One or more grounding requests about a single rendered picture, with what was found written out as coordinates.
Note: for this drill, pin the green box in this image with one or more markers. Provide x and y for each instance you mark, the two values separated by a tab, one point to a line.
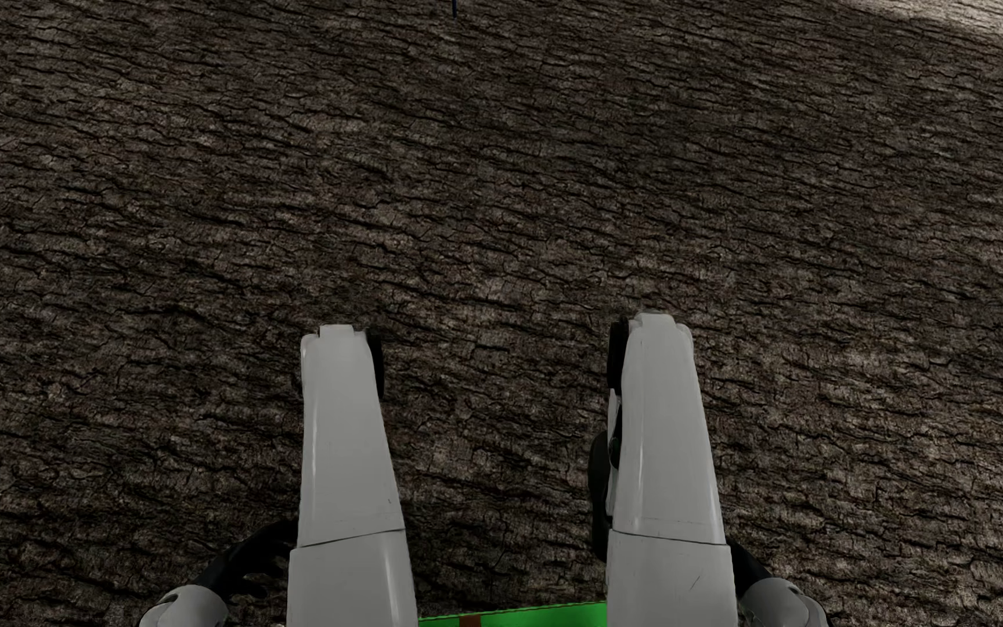
536	616

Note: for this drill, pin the white robot leg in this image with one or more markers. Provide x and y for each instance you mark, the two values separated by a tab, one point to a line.
665	488
346	488

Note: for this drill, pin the white left robot leg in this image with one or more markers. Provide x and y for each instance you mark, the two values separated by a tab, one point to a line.
346	488

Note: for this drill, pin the white right robot leg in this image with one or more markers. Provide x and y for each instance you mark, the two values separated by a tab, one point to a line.
665	488

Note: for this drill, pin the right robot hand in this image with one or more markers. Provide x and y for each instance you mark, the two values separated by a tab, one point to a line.
776	601

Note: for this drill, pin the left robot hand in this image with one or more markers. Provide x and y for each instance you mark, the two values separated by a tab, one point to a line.
192	601

